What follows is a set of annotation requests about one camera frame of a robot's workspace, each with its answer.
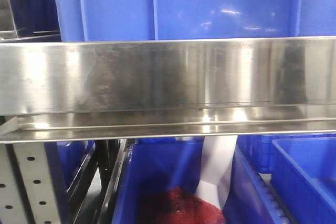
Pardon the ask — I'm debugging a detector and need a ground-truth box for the blue bin with red mesh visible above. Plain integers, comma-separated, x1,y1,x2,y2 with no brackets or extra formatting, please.
112,140,204,223

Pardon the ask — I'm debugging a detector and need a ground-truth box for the red mesh bag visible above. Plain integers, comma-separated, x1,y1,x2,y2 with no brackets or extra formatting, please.
136,186,226,223

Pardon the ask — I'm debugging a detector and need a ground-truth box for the stainless steel shelf rail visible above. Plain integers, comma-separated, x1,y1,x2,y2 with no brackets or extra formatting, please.
1,37,335,144

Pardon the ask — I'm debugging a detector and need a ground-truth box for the perforated steel shelf post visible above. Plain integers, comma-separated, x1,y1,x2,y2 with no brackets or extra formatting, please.
1,143,72,223

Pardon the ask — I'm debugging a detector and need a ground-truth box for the blue crate on upper shelf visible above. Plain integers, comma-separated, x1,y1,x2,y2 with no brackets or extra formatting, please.
56,0,335,41

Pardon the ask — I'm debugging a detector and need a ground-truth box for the blue bin lower left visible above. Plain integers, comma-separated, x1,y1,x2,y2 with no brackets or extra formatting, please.
57,141,94,189

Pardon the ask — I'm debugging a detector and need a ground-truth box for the blue bin lower right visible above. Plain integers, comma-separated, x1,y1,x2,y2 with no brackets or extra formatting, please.
224,133,335,223

